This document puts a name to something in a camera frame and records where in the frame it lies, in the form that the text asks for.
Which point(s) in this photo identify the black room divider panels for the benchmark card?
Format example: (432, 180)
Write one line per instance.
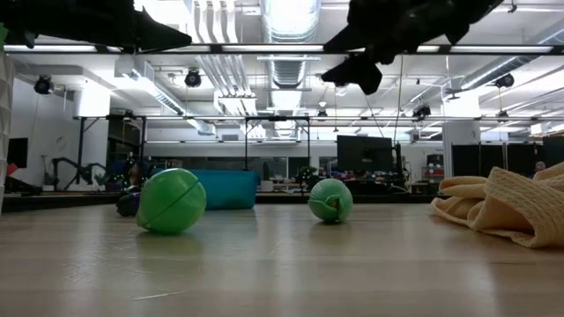
(506, 154)

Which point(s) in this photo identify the black ceiling spot lamp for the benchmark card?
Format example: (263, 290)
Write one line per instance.
(421, 111)
(43, 84)
(504, 80)
(192, 78)

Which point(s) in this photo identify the yellow cloth towel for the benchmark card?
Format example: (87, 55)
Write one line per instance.
(506, 207)

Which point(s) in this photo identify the blue plastic tupperware container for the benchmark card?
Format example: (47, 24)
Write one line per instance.
(229, 189)

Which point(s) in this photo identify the white column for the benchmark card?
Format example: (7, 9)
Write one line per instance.
(460, 136)

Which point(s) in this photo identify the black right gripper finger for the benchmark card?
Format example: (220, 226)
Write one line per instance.
(359, 72)
(348, 40)

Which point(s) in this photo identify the silver ceiling duct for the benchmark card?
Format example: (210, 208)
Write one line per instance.
(288, 19)

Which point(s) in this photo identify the green potted plant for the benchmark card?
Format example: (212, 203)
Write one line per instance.
(2, 37)

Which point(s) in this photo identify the dark wall screen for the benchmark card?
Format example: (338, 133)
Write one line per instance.
(17, 152)

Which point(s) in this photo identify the smooth green toy ball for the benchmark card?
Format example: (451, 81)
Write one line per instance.
(171, 200)

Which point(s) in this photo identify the black background robot arm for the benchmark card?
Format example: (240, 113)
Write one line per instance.
(79, 169)

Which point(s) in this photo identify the green ribbed toy corn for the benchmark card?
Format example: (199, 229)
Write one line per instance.
(330, 200)

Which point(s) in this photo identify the purple toy eggplant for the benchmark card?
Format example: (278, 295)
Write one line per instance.
(128, 204)

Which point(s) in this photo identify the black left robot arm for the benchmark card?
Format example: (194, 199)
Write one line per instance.
(44, 22)

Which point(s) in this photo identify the black monitor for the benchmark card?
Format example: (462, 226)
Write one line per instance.
(365, 153)

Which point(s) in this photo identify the black overhead crossbeam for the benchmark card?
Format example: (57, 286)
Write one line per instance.
(264, 48)

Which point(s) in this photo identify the person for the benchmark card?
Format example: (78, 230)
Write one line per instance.
(539, 166)

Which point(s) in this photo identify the black background rig frame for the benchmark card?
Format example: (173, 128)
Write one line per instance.
(110, 117)

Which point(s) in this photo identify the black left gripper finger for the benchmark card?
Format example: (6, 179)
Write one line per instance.
(152, 37)

